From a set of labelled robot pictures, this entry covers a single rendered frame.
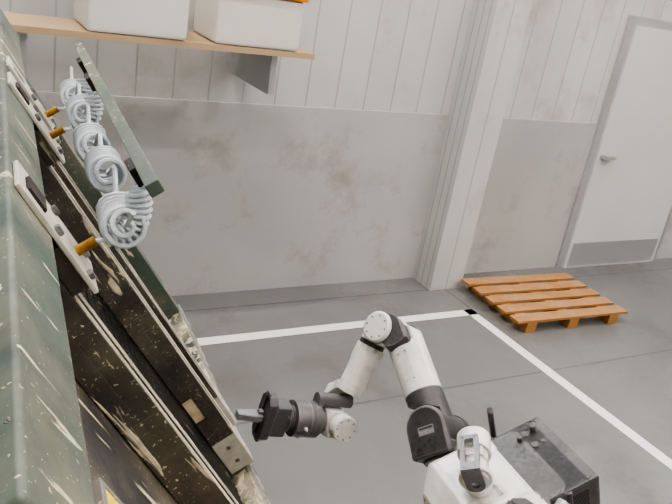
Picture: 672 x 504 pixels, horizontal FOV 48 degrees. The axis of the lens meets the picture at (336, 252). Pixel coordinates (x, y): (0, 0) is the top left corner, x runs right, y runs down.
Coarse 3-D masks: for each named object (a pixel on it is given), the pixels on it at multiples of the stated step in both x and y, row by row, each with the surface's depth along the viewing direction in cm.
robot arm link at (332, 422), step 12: (324, 396) 182; (336, 396) 184; (348, 396) 186; (324, 408) 184; (336, 408) 186; (324, 420) 181; (336, 420) 180; (348, 420) 181; (312, 432) 180; (324, 432) 183; (336, 432) 180; (348, 432) 181
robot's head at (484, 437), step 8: (464, 432) 147; (472, 432) 146; (480, 432) 146; (480, 440) 145; (488, 440) 146; (472, 448) 144; (480, 448) 143; (488, 448) 144; (472, 456) 142; (480, 456) 142; (488, 456) 145; (480, 464) 141; (488, 464) 143; (488, 488) 145
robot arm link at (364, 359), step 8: (360, 344) 185; (368, 344) 184; (376, 344) 184; (352, 352) 187; (360, 352) 184; (368, 352) 184; (376, 352) 184; (352, 360) 185; (360, 360) 184; (368, 360) 184; (376, 360) 185; (352, 368) 185; (360, 368) 184; (368, 368) 184; (344, 376) 185; (352, 376) 184; (360, 376) 184; (368, 376) 185; (352, 384) 184; (360, 384) 184
